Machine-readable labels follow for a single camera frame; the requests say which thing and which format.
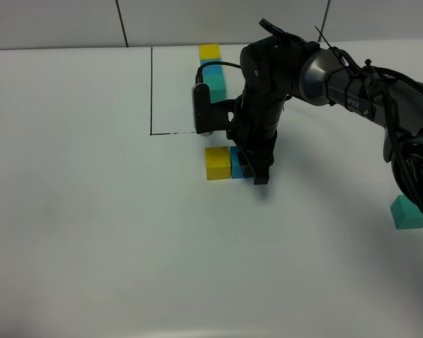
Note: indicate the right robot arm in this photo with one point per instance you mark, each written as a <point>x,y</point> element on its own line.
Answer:
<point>284,66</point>

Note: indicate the green template cube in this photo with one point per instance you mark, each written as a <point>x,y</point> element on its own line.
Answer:
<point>217,86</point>

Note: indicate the blue template cube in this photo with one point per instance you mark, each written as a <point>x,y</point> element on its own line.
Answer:
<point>215,69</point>

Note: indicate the yellow template cube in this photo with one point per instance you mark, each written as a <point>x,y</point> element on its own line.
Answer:
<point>209,52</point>

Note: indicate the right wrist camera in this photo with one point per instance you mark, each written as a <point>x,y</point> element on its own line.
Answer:
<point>208,116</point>

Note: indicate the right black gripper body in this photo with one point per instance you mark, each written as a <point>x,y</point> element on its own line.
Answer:
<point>253,127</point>

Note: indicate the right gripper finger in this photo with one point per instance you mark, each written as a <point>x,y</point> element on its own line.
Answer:
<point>243,169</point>
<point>260,171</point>

